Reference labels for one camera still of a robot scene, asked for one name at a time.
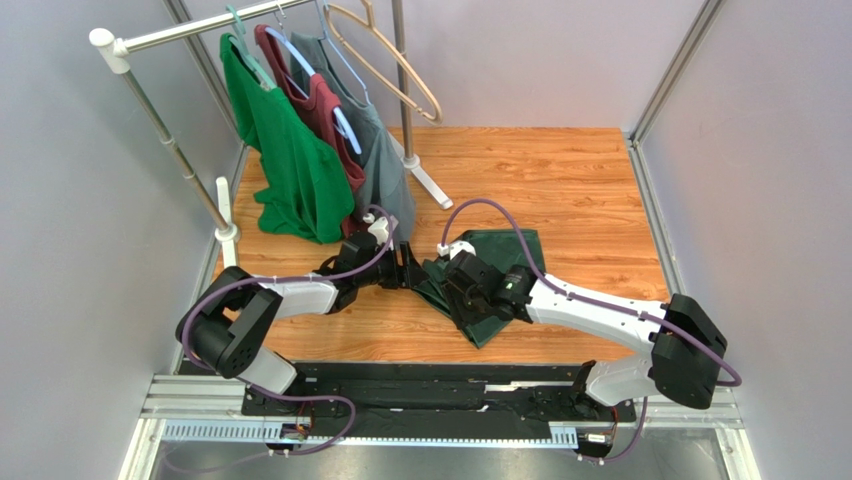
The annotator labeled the green hanging t-shirt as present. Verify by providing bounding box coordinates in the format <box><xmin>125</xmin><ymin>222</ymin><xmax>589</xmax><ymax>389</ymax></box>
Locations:
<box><xmin>219</xmin><ymin>33</ymin><xmax>355</xmax><ymax>244</ymax></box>

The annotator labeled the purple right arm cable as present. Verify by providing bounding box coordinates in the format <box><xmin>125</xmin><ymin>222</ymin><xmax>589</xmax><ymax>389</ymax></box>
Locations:
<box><xmin>440</xmin><ymin>198</ymin><xmax>743</xmax><ymax>465</ymax></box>

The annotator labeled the teal plastic hanger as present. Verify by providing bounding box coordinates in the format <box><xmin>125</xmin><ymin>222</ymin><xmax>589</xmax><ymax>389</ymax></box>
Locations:
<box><xmin>226</xmin><ymin>5</ymin><xmax>276</xmax><ymax>91</ymax></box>

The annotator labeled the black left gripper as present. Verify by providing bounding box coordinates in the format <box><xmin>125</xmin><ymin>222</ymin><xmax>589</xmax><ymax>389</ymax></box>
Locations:
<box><xmin>355</xmin><ymin>241</ymin><xmax>430</xmax><ymax>289</ymax></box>

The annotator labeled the beige wooden hanger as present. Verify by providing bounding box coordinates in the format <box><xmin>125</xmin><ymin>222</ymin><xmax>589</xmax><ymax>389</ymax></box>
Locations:
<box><xmin>320</xmin><ymin>0</ymin><xmax>445</xmax><ymax>126</ymax></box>

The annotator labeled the white metal clothes rack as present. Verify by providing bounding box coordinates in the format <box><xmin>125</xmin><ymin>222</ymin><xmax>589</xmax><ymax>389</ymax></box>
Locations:
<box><xmin>88</xmin><ymin>0</ymin><xmax>455</xmax><ymax>268</ymax></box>

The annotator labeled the dark green cloth napkin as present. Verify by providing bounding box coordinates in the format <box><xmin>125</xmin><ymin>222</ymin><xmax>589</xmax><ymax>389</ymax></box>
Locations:
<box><xmin>413</xmin><ymin>229</ymin><xmax>545</xmax><ymax>348</ymax></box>

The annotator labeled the maroon hanging shirt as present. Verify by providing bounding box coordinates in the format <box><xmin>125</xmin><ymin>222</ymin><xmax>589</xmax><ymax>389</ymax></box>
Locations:
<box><xmin>254</xmin><ymin>25</ymin><xmax>366</xmax><ymax>197</ymax></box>

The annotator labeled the grey-blue hanging shirt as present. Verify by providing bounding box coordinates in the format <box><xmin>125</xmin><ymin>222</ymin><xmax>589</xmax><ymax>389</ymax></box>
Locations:
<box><xmin>290</xmin><ymin>32</ymin><xmax>417</xmax><ymax>241</ymax></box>

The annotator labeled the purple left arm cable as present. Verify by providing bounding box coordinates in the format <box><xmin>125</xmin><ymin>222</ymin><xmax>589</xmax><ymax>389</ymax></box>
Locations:
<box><xmin>162</xmin><ymin>203</ymin><xmax>401</xmax><ymax>475</ymax></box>

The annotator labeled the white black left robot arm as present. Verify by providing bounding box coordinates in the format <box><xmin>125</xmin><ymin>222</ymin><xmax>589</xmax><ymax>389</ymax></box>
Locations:
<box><xmin>175</xmin><ymin>232</ymin><xmax>429</xmax><ymax>394</ymax></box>

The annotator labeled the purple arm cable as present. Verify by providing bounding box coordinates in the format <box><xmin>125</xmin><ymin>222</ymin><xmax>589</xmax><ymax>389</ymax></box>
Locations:
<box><xmin>162</xmin><ymin>203</ymin><xmax>401</xmax><ymax>475</ymax></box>
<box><xmin>440</xmin><ymin>198</ymin><xmax>743</xmax><ymax>465</ymax></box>

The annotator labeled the aluminium frame rail right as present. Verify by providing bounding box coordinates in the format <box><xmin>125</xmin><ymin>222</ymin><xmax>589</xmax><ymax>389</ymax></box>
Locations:
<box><xmin>624</xmin><ymin>1</ymin><xmax>725</xmax><ymax>293</ymax></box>

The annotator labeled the aluminium front frame rail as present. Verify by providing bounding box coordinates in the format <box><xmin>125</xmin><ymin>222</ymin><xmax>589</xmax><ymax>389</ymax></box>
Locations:
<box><xmin>120</xmin><ymin>362</ymin><xmax>760</xmax><ymax>479</ymax></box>

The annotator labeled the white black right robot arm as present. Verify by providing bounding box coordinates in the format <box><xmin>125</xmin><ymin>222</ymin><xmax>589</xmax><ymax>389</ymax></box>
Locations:
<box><xmin>442</xmin><ymin>251</ymin><xmax>727</xmax><ymax>410</ymax></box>

